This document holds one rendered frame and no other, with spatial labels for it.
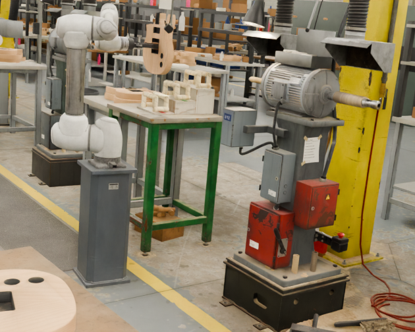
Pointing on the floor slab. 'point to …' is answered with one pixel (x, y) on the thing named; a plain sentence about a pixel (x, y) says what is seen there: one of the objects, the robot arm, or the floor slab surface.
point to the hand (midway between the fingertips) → (155, 45)
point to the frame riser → (280, 298)
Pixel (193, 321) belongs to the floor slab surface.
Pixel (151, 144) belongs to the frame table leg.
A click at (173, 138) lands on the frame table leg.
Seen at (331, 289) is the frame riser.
